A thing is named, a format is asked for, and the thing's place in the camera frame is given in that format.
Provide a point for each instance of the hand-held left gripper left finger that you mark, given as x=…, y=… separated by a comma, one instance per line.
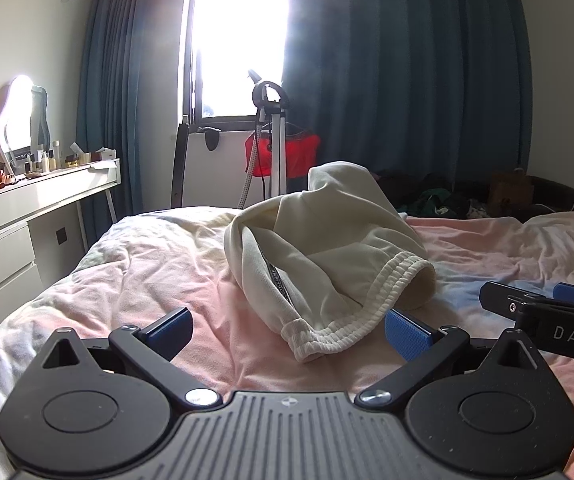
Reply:
x=169, y=331

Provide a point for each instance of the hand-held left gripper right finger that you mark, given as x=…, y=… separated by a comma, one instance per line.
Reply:
x=409, y=337

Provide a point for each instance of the pile of dark clothes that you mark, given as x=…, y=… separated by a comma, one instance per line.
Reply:
x=437, y=197

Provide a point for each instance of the pink and white blanket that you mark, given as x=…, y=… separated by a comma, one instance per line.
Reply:
x=177, y=270

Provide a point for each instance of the black sofa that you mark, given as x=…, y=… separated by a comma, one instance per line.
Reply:
x=552, y=195

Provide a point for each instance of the white vanity desk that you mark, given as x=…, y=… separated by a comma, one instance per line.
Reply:
x=22, y=230

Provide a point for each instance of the small white box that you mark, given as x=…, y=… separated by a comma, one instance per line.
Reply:
x=103, y=154

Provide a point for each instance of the group of cosmetic bottles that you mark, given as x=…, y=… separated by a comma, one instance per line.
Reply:
x=42, y=160

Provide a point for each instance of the red garment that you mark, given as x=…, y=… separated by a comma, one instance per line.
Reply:
x=297, y=152

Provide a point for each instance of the garment steamer stand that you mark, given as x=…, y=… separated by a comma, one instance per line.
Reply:
x=269, y=125

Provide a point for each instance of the blue curtain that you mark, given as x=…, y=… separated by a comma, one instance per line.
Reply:
x=407, y=70
x=132, y=75

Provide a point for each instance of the wavy white mirror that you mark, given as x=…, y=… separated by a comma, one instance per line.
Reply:
x=17, y=115

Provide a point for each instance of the window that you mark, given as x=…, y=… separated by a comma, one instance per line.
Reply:
x=239, y=40

